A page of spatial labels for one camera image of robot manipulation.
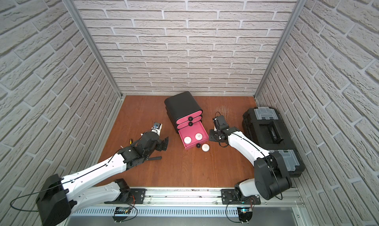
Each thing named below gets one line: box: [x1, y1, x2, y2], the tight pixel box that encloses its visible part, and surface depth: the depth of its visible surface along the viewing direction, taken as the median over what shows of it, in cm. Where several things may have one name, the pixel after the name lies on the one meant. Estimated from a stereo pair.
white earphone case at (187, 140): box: [183, 136, 192, 145], surface depth 94 cm
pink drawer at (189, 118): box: [176, 110, 203, 125], surface depth 89 cm
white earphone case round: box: [201, 143, 210, 152], surface depth 91 cm
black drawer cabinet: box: [164, 91, 204, 134], surface depth 94 cm
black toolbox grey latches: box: [241, 106, 306, 178], surface depth 83 cm
